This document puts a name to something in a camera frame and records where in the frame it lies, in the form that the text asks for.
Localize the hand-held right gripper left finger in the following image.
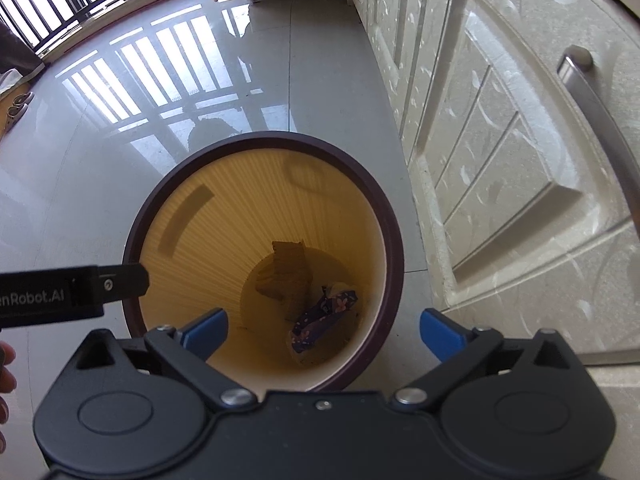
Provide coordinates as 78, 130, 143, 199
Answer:
75, 307, 256, 408

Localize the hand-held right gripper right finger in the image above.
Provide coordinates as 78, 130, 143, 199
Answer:
392, 308, 571, 413

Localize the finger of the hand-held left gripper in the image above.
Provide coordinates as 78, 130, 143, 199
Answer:
97, 261, 151, 306

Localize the yellow plastic waste bin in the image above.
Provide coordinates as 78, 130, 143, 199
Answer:
121, 131, 405, 393

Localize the person's left hand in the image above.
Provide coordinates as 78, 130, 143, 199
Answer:
0, 340, 17, 453

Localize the brown paper scrap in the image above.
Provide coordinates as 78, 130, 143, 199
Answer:
255, 241, 313, 321

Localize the purple floral wrapper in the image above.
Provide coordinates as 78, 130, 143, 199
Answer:
287, 286, 360, 353

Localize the white cabinet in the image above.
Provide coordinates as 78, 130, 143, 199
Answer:
345, 0, 640, 366

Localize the brown curtain white lining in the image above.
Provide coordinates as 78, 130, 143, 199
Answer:
0, 20, 46, 96

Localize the black balcony railing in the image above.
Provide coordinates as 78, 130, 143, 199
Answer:
0, 0, 211, 56

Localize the silver cabinet handle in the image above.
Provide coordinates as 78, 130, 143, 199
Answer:
556, 45, 640, 223

